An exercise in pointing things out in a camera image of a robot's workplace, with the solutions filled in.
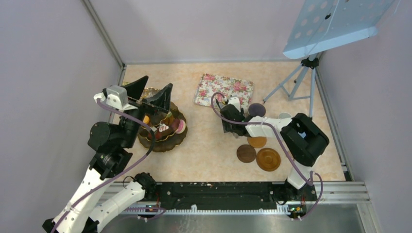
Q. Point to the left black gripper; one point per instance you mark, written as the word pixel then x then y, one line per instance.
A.
pixel 162 99

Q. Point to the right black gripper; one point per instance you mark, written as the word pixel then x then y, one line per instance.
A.
pixel 226 126

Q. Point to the round biscuit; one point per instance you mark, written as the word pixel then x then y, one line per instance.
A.
pixel 146 120

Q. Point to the dark wooden coaster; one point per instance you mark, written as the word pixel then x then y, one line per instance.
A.
pixel 246 153

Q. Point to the pink frosted donut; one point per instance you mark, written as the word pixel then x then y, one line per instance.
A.
pixel 181 127

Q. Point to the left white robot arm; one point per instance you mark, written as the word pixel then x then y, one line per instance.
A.
pixel 111 143

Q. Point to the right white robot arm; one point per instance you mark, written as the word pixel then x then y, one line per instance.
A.
pixel 300 138

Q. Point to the light wooden coaster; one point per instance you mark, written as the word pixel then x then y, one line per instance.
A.
pixel 257 142

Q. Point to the floral serving tray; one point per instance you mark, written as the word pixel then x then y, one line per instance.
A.
pixel 229 87

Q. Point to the pink small cup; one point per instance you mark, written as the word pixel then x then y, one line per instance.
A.
pixel 284 115

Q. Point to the brown wooden lid coaster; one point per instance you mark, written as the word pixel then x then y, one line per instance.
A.
pixel 268 159

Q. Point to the grey tripod stand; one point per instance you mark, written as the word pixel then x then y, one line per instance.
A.
pixel 309 64

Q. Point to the blue perforated stand tray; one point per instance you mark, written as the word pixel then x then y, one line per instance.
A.
pixel 326 24

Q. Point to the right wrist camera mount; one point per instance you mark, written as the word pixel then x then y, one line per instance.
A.
pixel 235 101

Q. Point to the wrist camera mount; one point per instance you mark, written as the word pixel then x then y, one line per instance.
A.
pixel 115 96
pixel 235 101

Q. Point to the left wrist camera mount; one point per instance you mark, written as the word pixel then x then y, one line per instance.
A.
pixel 115 96

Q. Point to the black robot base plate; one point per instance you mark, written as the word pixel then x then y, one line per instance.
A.
pixel 228 195

